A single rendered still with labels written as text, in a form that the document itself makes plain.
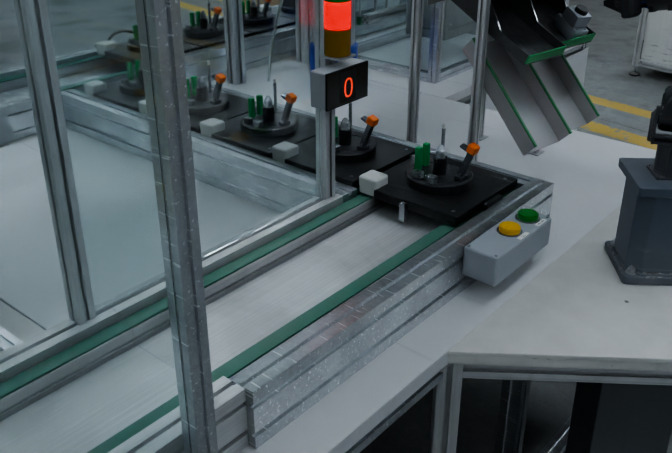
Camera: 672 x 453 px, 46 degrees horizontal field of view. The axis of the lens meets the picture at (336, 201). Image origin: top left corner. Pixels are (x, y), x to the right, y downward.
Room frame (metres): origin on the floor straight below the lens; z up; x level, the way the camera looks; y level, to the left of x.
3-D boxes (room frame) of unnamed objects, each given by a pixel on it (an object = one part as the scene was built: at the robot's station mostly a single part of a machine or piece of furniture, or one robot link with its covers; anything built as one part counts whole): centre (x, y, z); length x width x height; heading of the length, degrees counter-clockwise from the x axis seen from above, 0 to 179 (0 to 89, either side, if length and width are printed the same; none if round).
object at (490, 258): (1.31, -0.32, 0.93); 0.21 x 0.07 x 0.06; 140
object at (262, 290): (1.30, 0.00, 0.91); 0.84 x 0.28 x 0.10; 140
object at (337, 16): (1.44, 0.00, 1.33); 0.05 x 0.05 x 0.05
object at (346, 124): (1.68, -0.02, 1.01); 0.24 x 0.24 x 0.13; 50
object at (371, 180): (1.50, -0.08, 0.97); 0.05 x 0.05 x 0.04; 50
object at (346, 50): (1.44, 0.00, 1.28); 0.05 x 0.05 x 0.05
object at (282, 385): (1.20, -0.15, 0.91); 0.89 x 0.06 x 0.11; 140
